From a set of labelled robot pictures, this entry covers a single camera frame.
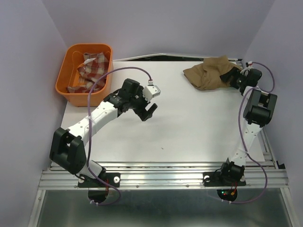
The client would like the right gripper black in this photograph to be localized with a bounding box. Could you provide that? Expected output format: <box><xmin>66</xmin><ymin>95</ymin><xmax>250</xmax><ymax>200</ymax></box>
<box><xmin>219</xmin><ymin>66</ymin><xmax>247</xmax><ymax>89</ymax></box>

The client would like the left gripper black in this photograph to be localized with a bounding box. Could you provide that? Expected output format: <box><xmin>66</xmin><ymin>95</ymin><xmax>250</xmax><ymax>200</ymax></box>
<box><xmin>129</xmin><ymin>86</ymin><xmax>157</xmax><ymax>121</ymax></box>

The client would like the khaki brown skirt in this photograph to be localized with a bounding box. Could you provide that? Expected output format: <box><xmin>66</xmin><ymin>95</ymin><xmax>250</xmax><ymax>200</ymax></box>
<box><xmin>183</xmin><ymin>55</ymin><xmax>242</xmax><ymax>90</ymax></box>

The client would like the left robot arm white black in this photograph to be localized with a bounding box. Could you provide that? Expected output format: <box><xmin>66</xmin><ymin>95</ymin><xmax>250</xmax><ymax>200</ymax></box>
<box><xmin>50</xmin><ymin>79</ymin><xmax>160</xmax><ymax>186</ymax></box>

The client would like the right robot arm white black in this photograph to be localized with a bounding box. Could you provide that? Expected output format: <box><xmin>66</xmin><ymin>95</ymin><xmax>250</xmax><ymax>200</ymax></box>
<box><xmin>218</xmin><ymin>61</ymin><xmax>278</xmax><ymax>185</ymax></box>

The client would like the white patterned garment in basket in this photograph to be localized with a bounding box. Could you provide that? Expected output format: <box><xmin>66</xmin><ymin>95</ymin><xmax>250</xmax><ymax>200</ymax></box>
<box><xmin>67</xmin><ymin>51</ymin><xmax>109</xmax><ymax>93</ymax></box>

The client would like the orange plastic basket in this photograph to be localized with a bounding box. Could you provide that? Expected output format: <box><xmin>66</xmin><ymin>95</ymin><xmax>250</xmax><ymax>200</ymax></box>
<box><xmin>55</xmin><ymin>44</ymin><xmax>113</xmax><ymax>107</ymax></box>

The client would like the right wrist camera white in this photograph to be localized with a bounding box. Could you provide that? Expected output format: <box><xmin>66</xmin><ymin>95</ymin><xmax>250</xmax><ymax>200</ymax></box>
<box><xmin>240</xmin><ymin>67</ymin><xmax>251</xmax><ymax>77</ymax></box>

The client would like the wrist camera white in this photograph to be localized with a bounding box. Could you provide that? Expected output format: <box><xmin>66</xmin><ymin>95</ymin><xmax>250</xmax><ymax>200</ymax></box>
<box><xmin>240</xmin><ymin>67</ymin><xmax>251</xmax><ymax>77</ymax></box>
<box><xmin>143</xmin><ymin>85</ymin><xmax>161</xmax><ymax>102</ymax></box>

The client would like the aluminium right side rail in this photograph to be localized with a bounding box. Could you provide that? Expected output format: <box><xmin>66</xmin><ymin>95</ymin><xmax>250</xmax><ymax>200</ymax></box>
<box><xmin>228</xmin><ymin>61</ymin><xmax>277</xmax><ymax>168</ymax></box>

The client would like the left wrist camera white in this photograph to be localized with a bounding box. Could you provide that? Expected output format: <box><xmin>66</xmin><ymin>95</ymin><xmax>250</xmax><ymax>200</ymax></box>
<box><xmin>143</xmin><ymin>85</ymin><xmax>161</xmax><ymax>102</ymax></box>

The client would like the aluminium front rail frame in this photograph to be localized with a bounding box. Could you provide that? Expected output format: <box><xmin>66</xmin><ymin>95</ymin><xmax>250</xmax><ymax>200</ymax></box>
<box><xmin>38</xmin><ymin>161</ymin><xmax>289</xmax><ymax>190</ymax></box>

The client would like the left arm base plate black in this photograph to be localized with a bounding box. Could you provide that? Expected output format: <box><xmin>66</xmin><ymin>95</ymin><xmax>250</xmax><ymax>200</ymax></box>
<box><xmin>77</xmin><ymin>172</ymin><xmax>121</xmax><ymax>189</ymax></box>

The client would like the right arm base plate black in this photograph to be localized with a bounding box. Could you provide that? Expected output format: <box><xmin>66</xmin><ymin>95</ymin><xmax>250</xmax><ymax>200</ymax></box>
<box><xmin>202</xmin><ymin>171</ymin><xmax>246</xmax><ymax>187</ymax></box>

